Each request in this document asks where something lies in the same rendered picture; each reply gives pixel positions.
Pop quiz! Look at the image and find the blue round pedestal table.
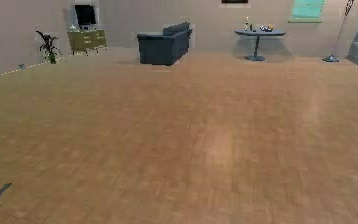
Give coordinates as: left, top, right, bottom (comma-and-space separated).
234, 28, 286, 62

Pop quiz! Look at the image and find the olive green drawer cabinet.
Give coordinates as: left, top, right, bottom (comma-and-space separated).
67, 28, 108, 56

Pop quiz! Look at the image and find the dark blue sofa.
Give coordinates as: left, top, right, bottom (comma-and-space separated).
136, 21, 194, 66

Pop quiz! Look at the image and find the grey floor lamp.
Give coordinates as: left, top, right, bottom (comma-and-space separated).
322, 0, 356, 64

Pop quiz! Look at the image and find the black television set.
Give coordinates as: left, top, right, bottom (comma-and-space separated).
74, 4, 98, 27

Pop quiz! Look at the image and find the dark green house plant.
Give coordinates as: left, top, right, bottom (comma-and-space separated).
35, 30, 63, 65

